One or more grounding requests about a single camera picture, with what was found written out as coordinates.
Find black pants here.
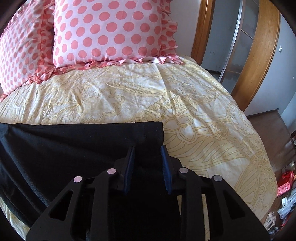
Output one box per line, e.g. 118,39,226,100
0,121,183,241

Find white clutter on floor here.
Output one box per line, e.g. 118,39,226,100
277,189,295,219

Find yellow floral bed cover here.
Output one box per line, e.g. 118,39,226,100
1,58,277,240

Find red gift box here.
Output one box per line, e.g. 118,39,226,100
276,171,295,197

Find left pink polka dot pillow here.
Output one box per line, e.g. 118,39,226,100
1,1,55,100

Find pink polka dot pillow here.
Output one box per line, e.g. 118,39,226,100
1,1,55,100
53,0,182,73

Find right pink polka dot pillow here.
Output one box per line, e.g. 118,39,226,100
53,0,182,73

